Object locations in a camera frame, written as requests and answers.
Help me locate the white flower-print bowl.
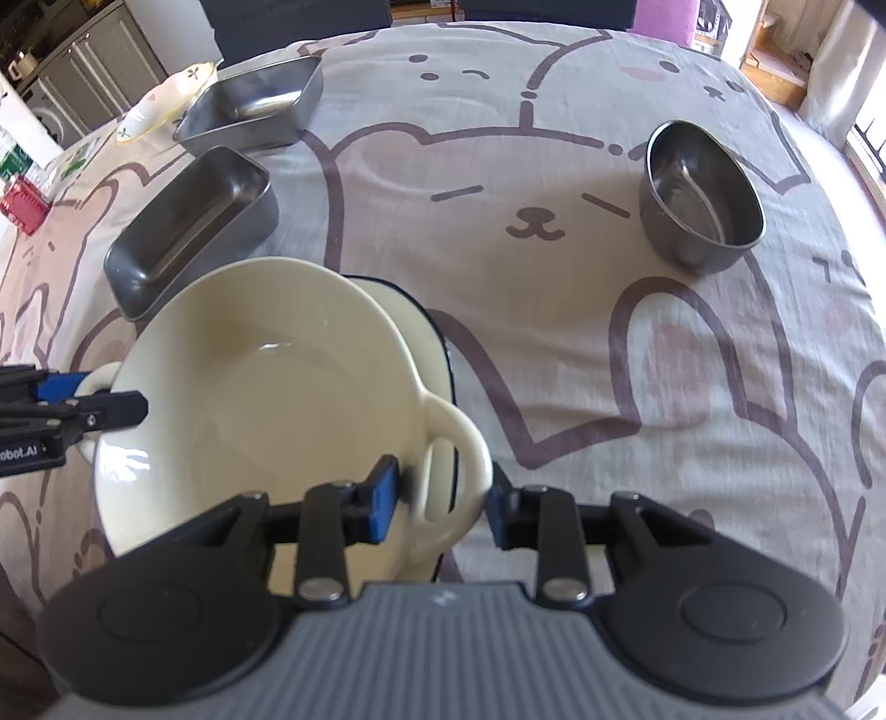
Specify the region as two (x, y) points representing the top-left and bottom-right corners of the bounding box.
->
(114, 61), (217, 144)

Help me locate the cream bowl with handles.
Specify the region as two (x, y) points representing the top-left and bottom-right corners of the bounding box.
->
(73, 256), (494, 598)

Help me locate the pink cloth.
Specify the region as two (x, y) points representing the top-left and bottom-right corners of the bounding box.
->
(626, 0), (700, 48)

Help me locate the white plate with dark rim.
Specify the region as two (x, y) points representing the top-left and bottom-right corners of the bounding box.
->
(342, 275), (461, 583)

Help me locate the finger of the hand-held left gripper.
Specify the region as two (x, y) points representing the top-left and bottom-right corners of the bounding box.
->
(0, 366), (94, 416)
(0, 391), (150, 444)

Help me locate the square steel tray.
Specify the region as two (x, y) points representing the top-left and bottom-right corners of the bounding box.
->
(104, 145), (280, 323)
(172, 55), (325, 157)

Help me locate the dark blue chair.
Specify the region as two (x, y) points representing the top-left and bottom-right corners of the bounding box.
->
(457, 0), (641, 32)
(199, 0), (392, 66)

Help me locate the red drink can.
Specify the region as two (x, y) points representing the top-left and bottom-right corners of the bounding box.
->
(0, 174), (51, 236)

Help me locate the cream curtain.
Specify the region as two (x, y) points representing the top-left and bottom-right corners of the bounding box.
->
(803, 0), (886, 150)

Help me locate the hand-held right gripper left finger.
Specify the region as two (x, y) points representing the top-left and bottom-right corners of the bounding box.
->
(135, 455), (403, 605)

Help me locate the grey kitchen cabinet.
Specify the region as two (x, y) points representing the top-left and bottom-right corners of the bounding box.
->
(20, 0), (171, 150)

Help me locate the round steel bowl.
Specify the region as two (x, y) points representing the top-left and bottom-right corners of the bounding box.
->
(638, 120), (766, 276)

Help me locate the bear-print tablecloth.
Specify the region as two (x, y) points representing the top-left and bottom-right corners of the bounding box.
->
(0, 20), (886, 693)

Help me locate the clear water bottle green label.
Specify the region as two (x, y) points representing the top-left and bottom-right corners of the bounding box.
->
(0, 128), (32, 184)

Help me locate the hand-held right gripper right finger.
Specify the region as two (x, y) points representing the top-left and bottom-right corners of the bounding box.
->
(485, 465), (728, 605)

